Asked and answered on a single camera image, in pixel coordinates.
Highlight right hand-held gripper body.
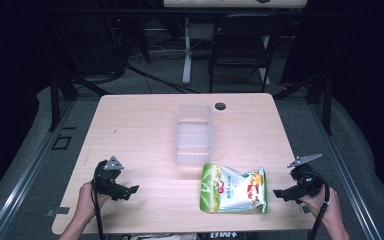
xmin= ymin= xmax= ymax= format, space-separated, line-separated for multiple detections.
xmin=286 ymin=153 xmax=331 ymax=202

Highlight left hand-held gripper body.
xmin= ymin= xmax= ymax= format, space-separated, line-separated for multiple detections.
xmin=92 ymin=155 xmax=132 ymax=201

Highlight person's left hand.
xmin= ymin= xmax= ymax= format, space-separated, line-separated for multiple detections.
xmin=76 ymin=181 xmax=112 ymax=224

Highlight person's right hand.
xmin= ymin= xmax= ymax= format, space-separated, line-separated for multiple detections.
xmin=298 ymin=185 xmax=342 ymax=229

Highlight green and white snack bag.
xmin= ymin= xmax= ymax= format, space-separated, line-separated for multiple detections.
xmin=198 ymin=162 xmax=270 ymax=215

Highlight clear plastic container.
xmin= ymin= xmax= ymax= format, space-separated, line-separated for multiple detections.
xmin=173 ymin=103 xmax=214 ymax=167

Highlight black metal stand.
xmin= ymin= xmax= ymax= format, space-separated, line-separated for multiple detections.
xmin=48 ymin=19 xmax=112 ymax=132
xmin=273 ymin=71 xmax=334 ymax=136

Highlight white desk leg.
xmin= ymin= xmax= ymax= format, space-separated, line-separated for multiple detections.
xmin=181 ymin=17 xmax=193 ymax=85

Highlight black chair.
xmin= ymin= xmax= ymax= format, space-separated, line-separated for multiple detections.
xmin=207 ymin=13 xmax=283 ymax=94

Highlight white desk top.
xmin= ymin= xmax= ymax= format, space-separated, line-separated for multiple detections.
xmin=162 ymin=0 xmax=309 ymax=9

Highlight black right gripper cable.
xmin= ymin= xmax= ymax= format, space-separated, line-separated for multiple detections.
xmin=299 ymin=171 xmax=332 ymax=240

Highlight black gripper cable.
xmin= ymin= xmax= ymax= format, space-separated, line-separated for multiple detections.
xmin=299 ymin=171 xmax=332 ymax=240
xmin=90 ymin=179 xmax=106 ymax=240

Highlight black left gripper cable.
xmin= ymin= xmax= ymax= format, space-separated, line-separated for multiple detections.
xmin=90 ymin=179 xmax=106 ymax=240

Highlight metal floor rail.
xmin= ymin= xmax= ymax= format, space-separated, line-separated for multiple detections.
xmin=308 ymin=101 xmax=384 ymax=240
xmin=0 ymin=99 xmax=78 ymax=240

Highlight black floor cables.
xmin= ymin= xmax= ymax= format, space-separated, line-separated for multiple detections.
xmin=106 ymin=19 xmax=201 ymax=95

